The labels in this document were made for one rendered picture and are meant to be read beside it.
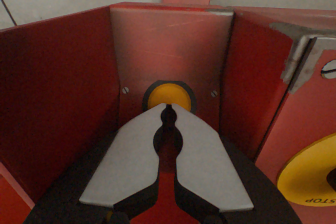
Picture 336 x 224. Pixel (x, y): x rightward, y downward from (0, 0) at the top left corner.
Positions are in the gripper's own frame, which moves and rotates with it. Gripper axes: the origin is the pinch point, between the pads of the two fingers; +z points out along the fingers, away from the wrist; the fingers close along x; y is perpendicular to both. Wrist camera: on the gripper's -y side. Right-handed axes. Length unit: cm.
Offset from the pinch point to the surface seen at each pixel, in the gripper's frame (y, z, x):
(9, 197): 18.9, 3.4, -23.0
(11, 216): 18.9, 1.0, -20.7
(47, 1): -8, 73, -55
